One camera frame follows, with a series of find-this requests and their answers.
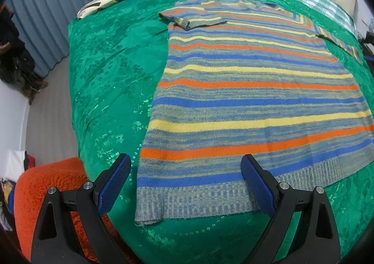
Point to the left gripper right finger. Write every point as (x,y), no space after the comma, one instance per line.
(316,237)

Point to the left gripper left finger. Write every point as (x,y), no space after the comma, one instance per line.
(84,217)

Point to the striped knit sweater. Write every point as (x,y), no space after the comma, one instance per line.
(248,77)

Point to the stack of folded clothes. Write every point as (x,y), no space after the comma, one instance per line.
(17,162)

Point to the orange fuzzy blanket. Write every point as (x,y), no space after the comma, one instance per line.
(49,193)

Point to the green bedspread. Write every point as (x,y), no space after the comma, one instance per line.
(117,58)

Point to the dark wooden nightstand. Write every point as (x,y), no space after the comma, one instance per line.
(367,45)

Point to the patterned small pillow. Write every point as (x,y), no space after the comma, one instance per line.
(95,6)

